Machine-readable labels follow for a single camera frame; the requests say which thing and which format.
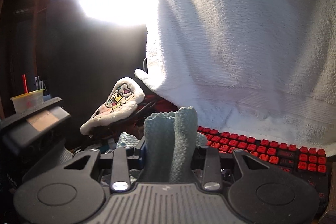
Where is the teal cleaning cloth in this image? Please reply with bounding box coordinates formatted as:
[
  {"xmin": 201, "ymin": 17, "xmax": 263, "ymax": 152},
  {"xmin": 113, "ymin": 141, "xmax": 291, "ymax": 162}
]
[{"xmin": 129, "ymin": 107, "xmax": 207, "ymax": 183}]

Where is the yellow translucent plastic container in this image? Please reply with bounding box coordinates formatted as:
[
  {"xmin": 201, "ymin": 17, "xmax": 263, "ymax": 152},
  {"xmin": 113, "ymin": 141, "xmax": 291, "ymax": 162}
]
[{"xmin": 11, "ymin": 89, "xmax": 44, "ymax": 113}]

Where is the white embroidered plush cloth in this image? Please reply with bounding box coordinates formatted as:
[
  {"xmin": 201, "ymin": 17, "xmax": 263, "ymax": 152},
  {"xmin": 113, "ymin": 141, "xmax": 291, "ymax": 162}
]
[{"xmin": 80, "ymin": 77, "xmax": 145, "ymax": 135}]

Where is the red and black keyboard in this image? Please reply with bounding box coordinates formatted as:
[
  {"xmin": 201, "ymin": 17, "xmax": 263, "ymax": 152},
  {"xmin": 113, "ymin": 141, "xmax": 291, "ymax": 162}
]
[{"xmin": 198, "ymin": 126, "xmax": 329, "ymax": 210}]

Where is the large white towel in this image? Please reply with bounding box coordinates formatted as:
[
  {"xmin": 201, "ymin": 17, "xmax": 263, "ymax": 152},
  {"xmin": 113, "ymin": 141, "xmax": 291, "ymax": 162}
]
[{"xmin": 135, "ymin": 0, "xmax": 335, "ymax": 156}]

